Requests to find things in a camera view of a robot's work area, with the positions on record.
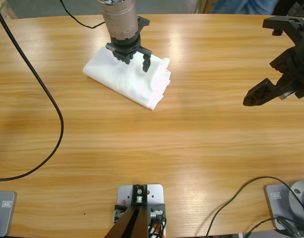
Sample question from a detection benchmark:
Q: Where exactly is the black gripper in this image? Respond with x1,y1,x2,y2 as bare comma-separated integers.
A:
105,34,153,73
243,41,304,107

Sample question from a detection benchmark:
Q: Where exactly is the white Unitree t-shirt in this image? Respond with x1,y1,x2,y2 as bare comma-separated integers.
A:
82,46,172,111

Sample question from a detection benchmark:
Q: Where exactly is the grey metal rack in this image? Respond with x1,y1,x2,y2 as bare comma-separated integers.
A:
274,0,304,18

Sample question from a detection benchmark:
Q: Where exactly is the person in blue clothing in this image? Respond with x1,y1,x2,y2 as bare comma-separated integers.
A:
212,0,279,15

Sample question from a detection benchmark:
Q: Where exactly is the wooden crate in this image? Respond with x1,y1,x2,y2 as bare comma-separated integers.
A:
0,0,18,20

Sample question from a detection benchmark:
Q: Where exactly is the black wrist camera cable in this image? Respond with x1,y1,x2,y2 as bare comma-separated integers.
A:
59,0,107,29

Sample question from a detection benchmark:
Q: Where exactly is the long black arm cable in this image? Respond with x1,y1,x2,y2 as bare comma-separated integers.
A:
0,3,65,181

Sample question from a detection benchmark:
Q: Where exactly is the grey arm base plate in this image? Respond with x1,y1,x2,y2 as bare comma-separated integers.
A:
265,180,304,231
0,190,18,238

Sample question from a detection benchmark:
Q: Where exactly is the white mount plate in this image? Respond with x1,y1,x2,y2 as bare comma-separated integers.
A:
117,183,165,238

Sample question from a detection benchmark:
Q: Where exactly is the tangled black cable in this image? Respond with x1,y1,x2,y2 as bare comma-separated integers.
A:
237,215,304,238

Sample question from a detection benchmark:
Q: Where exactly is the black corner bracket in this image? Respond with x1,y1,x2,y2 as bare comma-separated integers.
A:
147,202,167,238
113,203,129,222

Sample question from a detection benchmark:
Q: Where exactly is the dark brown camera post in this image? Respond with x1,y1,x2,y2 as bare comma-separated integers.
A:
103,183,150,238

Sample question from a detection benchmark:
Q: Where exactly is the orange cable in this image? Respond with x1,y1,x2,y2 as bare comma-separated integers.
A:
151,222,165,235

